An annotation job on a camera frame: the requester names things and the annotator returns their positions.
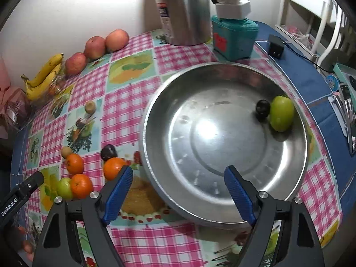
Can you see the teal toy box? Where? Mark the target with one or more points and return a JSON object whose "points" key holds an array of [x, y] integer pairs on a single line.
{"points": [[233, 37]]}

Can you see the mandarin orange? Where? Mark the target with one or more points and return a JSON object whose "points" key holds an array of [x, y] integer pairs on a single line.
{"points": [[81, 186], [75, 163], [114, 168]]}

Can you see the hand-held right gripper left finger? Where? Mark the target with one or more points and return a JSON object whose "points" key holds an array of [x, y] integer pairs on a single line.
{"points": [[119, 192]]}

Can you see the white power adapter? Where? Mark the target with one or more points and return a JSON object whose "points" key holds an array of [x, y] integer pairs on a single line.
{"points": [[233, 5]]}

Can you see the blue tablecloth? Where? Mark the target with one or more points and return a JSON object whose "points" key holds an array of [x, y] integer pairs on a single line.
{"points": [[306, 80]]}

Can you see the silver metal basin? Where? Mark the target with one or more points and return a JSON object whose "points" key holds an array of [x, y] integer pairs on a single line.
{"points": [[194, 133]]}

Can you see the red apple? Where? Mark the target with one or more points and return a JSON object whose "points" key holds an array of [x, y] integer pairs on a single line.
{"points": [[94, 47], [117, 39], [75, 64]]}

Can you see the dark plum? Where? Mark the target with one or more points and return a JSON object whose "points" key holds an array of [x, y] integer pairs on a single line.
{"points": [[108, 152], [262, 110]]}

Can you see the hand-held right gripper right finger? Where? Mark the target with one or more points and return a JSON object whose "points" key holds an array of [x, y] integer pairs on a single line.
{"points": [[236, 192]]}

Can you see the person's left hand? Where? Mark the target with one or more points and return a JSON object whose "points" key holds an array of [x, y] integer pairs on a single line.
{"points": [[27, 248]]}

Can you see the black power adapter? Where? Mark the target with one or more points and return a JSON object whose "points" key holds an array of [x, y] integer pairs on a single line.
{"points": [[276, 47]]}

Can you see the pink checkered tablecloth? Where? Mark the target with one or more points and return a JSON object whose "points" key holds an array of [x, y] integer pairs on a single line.
{"points": [[178, 58]]}

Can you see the round blue badge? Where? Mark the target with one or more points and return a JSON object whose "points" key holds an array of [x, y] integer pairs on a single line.
{"points": [[332, 82]]}

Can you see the white chair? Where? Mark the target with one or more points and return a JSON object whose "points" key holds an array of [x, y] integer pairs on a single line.
{"points": [[325, 8]]}

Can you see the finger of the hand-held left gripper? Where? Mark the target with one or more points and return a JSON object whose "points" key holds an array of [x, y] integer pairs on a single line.
{"points": [[31, 183]]}

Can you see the brown kiwi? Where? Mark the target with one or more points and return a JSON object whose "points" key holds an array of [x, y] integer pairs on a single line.
{"points": [[89, 107]]}

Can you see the stainless steel thermos jug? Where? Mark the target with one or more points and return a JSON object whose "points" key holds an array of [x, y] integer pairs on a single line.
{"points": [[186, 11]]}

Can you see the clear plastic container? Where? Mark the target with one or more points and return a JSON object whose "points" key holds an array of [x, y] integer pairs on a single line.
{"points": [[55, 89]]}

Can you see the plastic bag with red contents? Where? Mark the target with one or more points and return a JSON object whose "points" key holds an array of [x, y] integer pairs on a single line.
{"points": [[297, 33]]}

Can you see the yellow banana bunch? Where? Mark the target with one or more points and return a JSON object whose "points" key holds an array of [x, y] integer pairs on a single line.
{"points": [[44, 78]]}

